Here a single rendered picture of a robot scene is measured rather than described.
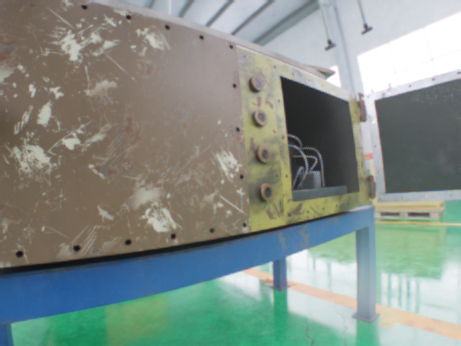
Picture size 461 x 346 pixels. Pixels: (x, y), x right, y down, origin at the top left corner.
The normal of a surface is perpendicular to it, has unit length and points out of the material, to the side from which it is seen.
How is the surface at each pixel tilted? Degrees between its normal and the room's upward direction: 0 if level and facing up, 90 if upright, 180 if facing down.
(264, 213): 90
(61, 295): 90
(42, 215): 90
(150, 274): 90
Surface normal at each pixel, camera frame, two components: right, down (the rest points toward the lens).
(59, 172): 0.54, -0.10
